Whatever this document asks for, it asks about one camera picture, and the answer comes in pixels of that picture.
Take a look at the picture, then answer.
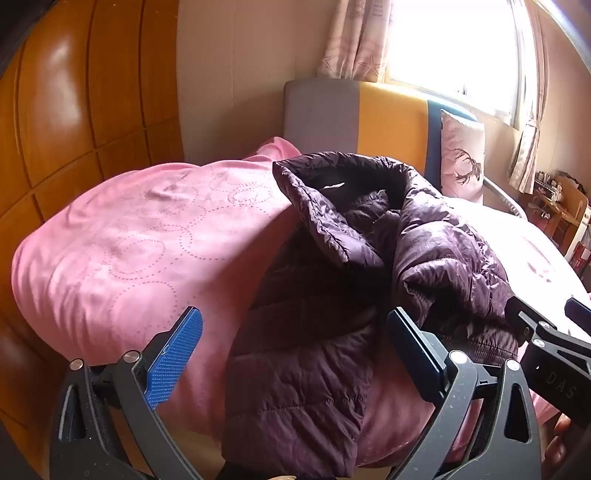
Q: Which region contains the cluttered wooden desk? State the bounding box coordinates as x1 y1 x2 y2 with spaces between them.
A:
529 170 591 294

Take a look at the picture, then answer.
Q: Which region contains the pink star print curtain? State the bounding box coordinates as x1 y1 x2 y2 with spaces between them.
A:
508 117 542 195
316 0 394 84

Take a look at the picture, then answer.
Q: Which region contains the person's right hand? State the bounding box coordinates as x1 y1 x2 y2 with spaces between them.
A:
544 412 583 474

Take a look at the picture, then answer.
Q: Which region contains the bright window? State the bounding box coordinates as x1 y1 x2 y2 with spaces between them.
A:
383 0 539 127

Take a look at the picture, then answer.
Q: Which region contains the pink dotted-circle blanket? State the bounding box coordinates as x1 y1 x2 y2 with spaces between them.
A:
10 154 455 467

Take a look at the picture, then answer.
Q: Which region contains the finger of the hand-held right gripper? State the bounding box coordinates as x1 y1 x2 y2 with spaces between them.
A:
564 296 591 326
505 295 561 346

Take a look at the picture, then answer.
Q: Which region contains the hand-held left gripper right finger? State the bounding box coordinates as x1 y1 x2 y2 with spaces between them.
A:
386 308 544 480

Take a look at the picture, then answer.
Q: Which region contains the purple puffer jacket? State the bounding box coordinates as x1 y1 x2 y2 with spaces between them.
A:
222 152 522 478

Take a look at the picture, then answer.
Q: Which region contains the white curved tube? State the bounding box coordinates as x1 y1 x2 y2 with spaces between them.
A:
482 178 528 219

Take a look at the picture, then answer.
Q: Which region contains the grey yellow blue headboard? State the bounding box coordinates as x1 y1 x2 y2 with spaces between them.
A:
283 79 478 190

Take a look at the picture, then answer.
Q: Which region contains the wooden wardrobe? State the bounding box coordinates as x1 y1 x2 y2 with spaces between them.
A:
0 0 192 416

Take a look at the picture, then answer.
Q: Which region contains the pink deer print pillow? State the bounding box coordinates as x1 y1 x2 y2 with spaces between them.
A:
440 109 486 204

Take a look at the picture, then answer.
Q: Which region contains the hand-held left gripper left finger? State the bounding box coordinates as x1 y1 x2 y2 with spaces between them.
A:
48 305 206 480

